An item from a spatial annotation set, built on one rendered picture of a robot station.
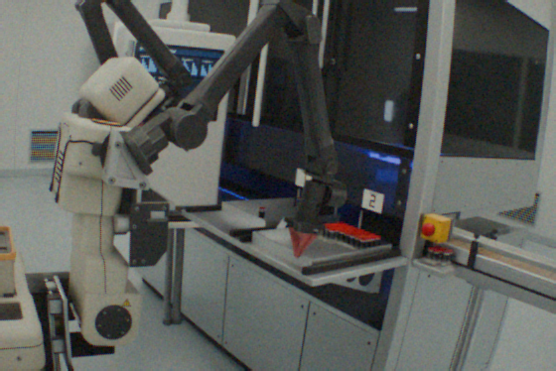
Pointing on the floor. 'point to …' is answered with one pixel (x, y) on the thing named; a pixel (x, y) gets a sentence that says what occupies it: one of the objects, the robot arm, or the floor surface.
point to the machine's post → (442, 43)
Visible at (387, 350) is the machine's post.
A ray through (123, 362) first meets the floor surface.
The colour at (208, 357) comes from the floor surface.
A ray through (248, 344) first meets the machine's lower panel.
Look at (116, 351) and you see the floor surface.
